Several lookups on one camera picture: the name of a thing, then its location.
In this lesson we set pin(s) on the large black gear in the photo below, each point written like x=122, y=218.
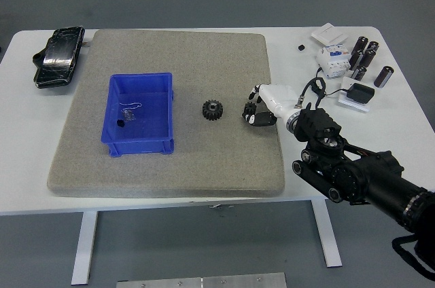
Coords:
x=212, y=109

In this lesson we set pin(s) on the dark cylindrical capacitor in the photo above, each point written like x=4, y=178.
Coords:
x=368, y=58
x=360, y=44
x=372, y=46
x=384, y=76
x=359, y=73
x=356, y=58

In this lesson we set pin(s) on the white flat plate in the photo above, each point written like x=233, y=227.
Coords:
x=350, y=105

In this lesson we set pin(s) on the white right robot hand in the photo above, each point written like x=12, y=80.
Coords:
x=277, y=98

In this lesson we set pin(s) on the grey-brown mat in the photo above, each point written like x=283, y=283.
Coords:
x=170, y=165

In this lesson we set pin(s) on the small black cube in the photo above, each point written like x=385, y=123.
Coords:
x=300, y=47

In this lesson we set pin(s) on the black power adapter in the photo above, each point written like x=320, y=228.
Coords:
x=361, y=93

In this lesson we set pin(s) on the white table leg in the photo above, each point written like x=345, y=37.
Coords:
x=328, y=233
x=83, y=250

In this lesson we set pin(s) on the white left table leg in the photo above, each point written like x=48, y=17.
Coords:
x=83, y=250

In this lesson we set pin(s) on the blue plastic box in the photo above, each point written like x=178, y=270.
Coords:
x=139, y=121

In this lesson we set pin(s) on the silver metal plate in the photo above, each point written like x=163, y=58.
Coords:
x=202, y=281

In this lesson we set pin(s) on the clear plastic bag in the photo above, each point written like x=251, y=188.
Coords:
x=129, y=115

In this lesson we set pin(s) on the white switch plate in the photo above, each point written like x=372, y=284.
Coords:
x=329, y=33

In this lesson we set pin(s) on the small black gear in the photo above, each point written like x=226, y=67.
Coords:
x=249, y=108

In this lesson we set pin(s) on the white circuit breaker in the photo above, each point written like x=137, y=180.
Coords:
x=332, y=62

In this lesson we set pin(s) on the black foil-wrapped pack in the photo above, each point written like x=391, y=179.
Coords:
x=57, y=57

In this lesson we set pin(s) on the white right table leg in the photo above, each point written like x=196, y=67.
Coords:
x=328, y=233

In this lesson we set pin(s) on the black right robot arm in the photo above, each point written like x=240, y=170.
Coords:
x=367, y=176

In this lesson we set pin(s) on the tiny black block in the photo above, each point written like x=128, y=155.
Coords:
x=120, y=123

